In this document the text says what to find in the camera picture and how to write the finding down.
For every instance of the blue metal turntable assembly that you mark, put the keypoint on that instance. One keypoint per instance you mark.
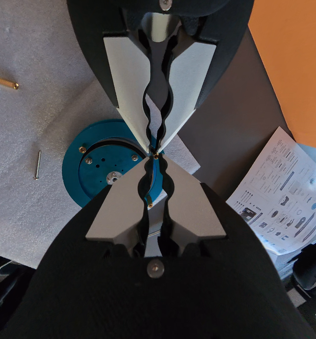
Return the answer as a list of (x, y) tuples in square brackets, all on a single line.
[(70, 172)]

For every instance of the open instruction booklet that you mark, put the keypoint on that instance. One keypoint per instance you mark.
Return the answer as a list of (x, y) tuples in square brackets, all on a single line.
[(280, 185)]

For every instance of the black office chair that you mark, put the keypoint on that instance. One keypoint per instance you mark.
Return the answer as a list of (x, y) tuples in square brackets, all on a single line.
[(311, 264)]

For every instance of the orange cardboard box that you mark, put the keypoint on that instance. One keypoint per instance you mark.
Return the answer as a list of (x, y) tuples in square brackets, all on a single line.
[(293, 66)]

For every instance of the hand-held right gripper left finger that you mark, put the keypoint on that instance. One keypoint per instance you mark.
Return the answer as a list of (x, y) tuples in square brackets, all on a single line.
[(115, 211)]

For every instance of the white foam sheet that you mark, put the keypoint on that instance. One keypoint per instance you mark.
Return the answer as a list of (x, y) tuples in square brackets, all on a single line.
[(28, 119)]

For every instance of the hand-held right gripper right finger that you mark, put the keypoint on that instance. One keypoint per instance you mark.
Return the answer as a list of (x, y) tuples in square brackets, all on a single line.
[(195, 211)]

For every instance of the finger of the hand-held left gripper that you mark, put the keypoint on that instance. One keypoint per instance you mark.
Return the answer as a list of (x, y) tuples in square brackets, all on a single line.
[(126, 79), (189, 79)]

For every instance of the long metal screw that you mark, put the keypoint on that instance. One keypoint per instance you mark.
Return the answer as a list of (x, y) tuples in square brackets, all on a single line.
[(37, 165)]

